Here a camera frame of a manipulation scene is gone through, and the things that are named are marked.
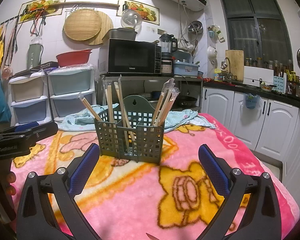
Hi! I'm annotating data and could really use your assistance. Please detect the steel shelf rack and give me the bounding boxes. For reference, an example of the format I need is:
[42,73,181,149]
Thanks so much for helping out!
[96,74,204,113]

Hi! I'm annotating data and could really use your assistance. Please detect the clear glass dome lid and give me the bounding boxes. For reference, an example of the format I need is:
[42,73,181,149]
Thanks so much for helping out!
[121,9,142,28]

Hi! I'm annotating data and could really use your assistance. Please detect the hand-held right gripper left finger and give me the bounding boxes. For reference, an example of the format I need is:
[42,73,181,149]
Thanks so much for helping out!
[16,144,101,240]

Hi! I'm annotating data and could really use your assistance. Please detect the small fruit wall poster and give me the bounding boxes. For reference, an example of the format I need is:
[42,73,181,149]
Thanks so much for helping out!
[117,0,160,25]

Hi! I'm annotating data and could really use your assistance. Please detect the red plastic basin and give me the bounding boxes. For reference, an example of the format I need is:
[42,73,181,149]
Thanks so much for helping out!
[56,49,93,67]

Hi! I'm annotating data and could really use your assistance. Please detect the light blue knife block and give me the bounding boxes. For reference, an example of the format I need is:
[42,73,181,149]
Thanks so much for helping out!
[272,75,287,93]

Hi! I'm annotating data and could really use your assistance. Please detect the green plastic utensil basket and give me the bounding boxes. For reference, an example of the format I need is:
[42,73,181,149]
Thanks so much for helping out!
[94,95,165,164]

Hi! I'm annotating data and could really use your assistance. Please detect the white kitchen cabinets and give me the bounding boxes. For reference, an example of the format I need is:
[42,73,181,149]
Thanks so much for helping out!
[202,86,300,193]

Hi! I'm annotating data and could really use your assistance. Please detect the group of condiment bottles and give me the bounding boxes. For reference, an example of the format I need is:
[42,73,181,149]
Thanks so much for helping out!
[286,72,300,105]

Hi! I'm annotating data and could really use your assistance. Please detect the black kitchen countertop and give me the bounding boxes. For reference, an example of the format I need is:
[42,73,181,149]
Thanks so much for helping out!
[202,80,300,115]

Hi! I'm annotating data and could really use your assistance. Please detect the hanging steel bowl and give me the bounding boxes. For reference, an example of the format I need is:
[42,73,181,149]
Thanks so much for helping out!
[187,20,204,35]

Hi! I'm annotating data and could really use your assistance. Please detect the blue plastic bag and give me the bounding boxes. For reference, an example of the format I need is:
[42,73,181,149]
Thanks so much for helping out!
[244,93,262,110]

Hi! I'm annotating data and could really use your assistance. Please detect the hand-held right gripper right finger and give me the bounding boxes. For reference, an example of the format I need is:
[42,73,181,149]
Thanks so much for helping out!
[198,144,282,240]

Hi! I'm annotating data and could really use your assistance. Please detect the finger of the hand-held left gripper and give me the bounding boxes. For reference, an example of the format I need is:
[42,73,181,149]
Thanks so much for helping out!
[0,122,58,143]
[0,122,40,137]

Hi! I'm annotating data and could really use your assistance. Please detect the hanging red black cords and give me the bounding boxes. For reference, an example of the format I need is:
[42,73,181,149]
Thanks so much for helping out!
[30,7,47,37]

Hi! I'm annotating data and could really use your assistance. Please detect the green bottle with strap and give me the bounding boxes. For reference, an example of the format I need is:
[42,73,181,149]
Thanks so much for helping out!
[27,37,44,69]

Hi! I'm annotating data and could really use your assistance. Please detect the blue hanging cloth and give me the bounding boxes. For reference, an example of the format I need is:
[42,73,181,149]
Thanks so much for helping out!
[0,80,12,124]

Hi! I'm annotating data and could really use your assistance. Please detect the wooden cutting board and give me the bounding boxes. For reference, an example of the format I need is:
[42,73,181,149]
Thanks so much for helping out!
[225,49,244,81]

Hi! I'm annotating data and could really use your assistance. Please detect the pink printed blanket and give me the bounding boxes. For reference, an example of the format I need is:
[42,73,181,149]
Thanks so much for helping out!
[10,112,300,240]

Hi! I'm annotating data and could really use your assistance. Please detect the round woven bamboo tray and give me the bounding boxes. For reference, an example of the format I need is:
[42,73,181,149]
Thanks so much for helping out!
[63,9,102,40]

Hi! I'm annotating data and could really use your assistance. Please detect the black blender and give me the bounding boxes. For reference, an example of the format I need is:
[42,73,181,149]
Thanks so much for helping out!
[159,34,178,58]

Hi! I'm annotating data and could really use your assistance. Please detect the dark framed window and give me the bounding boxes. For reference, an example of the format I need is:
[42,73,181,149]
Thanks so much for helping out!
[219,0,293,67]

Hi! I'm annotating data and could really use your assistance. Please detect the round wooden board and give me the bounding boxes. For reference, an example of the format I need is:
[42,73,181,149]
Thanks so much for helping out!
[85,11,114,45]

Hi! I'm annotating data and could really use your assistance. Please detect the black frying pan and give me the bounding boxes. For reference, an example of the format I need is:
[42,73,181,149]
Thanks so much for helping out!
[176,95,198,107]

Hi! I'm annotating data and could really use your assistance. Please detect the person's left hand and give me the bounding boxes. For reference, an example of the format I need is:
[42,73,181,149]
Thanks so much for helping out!
[6,171,17,196]

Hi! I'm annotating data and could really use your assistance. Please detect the row of spice jars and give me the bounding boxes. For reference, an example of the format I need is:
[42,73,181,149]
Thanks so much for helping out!
[245,57,294,72]

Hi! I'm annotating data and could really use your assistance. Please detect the metal kitchen faucet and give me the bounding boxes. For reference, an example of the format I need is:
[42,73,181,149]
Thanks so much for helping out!
[220,57,232,80]

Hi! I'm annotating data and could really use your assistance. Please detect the many wooden chopsticks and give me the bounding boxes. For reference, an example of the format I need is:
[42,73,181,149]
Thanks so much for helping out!
[79,77,180,153]

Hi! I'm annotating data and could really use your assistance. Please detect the grey lidded container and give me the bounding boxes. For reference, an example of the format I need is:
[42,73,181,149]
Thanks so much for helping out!
[102,28,138,41]

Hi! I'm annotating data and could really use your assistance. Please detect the light blue printed cloth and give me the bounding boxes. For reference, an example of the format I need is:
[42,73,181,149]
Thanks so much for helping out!
[59,105,215,133]

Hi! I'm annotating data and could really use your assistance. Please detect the white plastic drawer unit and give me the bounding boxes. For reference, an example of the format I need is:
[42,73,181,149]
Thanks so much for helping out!
[47,64,95,123]

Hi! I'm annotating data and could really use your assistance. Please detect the black flat tray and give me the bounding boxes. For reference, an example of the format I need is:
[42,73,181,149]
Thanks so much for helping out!
[15,61,59,77]

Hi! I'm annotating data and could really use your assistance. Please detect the black microwave oven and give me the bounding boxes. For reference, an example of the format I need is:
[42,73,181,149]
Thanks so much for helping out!
[99,39,162,75]

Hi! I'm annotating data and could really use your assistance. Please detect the wide fruit wall poster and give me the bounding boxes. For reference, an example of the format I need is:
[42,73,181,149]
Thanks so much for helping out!
[17,0,68,24]

